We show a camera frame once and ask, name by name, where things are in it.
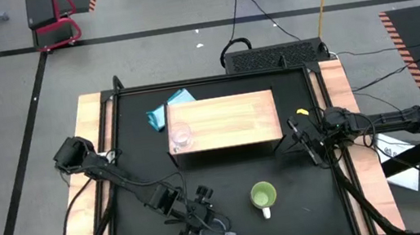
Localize black aluminium table frame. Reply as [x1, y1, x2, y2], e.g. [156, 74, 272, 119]
[96, 47, 345, 235]

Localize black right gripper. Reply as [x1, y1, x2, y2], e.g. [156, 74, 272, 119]
[278, 113, 331, 171]

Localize green mug with white handle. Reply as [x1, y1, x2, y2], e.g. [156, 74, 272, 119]
[248, 180, 281, 223]

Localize light blue cloth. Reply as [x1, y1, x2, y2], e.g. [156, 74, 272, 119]
[143, 87, 201, 135]

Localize black perforated computer case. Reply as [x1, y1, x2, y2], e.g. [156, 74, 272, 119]
[222, 36, 330, 76]

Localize white paper sheets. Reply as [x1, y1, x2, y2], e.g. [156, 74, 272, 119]
[372, 128, 420, 197]

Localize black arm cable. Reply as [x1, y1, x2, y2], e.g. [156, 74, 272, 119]
[49, 175, 102, 235]

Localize thick black cable loop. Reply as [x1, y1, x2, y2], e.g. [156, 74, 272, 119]
[217, 36, 255, 69]

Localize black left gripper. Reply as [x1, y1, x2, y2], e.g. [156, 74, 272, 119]
[170, 182, 232, 235]

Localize clear plastic handled cup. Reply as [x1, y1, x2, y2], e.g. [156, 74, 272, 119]
[168, 119, 196, 153]

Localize light wooden side board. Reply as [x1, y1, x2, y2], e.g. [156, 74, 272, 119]
[307, 52, 407, 235]
[37, 90, 133, 235]

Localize red and black cart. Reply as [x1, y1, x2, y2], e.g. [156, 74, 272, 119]
[24, 0, 85, 54]

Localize light wooden shelf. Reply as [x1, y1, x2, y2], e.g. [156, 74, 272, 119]
[161, 87, 286, 169]

